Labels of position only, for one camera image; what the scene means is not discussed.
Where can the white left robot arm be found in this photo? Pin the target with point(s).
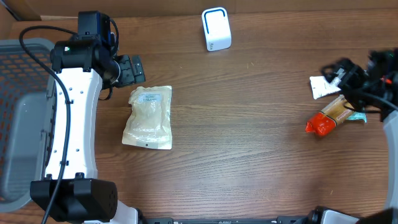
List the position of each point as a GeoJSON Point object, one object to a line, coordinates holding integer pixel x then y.
{"type": "Point", "coordinates": [82, 66]}

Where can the teal wet wipes pack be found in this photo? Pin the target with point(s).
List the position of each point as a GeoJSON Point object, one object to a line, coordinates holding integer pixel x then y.
{"type": "Point", "coordinates": [357, 116]}

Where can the white bamboo print tube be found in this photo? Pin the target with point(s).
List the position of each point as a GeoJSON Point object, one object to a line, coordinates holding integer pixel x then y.
{"type": "Point", "coordinates": [320, 87]}

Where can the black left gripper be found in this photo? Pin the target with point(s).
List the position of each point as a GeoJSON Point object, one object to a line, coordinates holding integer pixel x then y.
{"type": "Point", "coordinates": [131, 74]}

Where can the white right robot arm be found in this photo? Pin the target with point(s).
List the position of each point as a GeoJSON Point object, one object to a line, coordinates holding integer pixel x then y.
{"type": "Point", "coordinates": [375, 86]}

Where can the beige vacuum food pouch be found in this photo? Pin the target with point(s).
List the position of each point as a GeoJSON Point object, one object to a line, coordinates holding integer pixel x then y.
{"type": "Point", "coordinates": [149, 123]}

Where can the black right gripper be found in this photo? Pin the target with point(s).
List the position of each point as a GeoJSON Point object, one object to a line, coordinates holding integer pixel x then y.
{"type": "Point", "coordinates": [352, 73]}

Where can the white barcode scanner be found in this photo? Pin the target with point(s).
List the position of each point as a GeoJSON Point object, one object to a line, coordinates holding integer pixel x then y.
{"type": "Point", "coordinates": [216, 29]}

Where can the grey plastic shopping basket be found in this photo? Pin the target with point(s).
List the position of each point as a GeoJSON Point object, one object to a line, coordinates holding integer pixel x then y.
{"type": "Point", "coordinates": [27, 109]}

